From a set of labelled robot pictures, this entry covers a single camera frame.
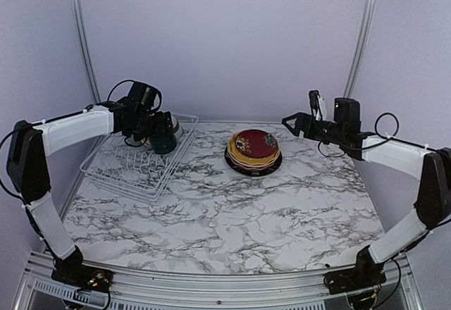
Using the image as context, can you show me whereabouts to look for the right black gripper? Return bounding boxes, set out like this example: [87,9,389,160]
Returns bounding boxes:
[282,112,345,144]

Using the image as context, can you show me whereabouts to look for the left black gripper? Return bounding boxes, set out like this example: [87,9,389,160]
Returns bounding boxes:
[127,109,173,140]

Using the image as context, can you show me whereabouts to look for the dark green mug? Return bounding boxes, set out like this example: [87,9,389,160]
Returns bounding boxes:
[149,133,177,155]

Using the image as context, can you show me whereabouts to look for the cream brown cup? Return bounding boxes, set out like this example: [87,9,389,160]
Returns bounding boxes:
[163,111,183,140]

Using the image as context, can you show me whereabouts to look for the dark red floral plate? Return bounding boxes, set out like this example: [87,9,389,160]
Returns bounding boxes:
[234,129,279,159]

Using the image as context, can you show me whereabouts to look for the pink bear plate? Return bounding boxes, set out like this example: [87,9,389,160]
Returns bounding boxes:
[225,149,282,171]

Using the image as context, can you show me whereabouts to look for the mauve polka dot plate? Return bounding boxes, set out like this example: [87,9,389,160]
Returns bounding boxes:
[225,155,283,172]

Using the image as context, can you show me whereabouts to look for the black rimmed cream plate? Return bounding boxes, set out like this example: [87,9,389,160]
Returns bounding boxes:
[223,149,283,177]

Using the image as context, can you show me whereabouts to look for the yellow polka dot plate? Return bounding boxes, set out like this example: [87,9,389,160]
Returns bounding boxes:
[227,129,280,167]

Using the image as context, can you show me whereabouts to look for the white red patterned bowl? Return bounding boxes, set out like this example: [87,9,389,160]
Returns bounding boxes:
[124,136,151,148]

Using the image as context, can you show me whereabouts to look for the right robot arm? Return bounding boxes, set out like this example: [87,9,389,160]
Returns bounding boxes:
[281,96,450,287]

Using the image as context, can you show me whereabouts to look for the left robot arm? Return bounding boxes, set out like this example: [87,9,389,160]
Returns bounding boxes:
[5,80,177,285]

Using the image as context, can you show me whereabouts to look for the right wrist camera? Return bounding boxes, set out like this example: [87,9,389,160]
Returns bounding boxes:
[309,89,327,121]

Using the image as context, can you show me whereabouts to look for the white wire dish rack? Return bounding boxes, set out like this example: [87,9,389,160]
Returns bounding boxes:
[80,113,199,204]

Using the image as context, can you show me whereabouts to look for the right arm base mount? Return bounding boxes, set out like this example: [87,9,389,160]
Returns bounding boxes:
[323,267,387,295]

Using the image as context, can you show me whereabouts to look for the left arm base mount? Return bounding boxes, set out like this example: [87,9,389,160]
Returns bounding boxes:
[51,265,113,293]

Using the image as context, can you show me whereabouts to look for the aluminium front rail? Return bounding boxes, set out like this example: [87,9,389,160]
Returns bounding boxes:
[12,252,424,309]

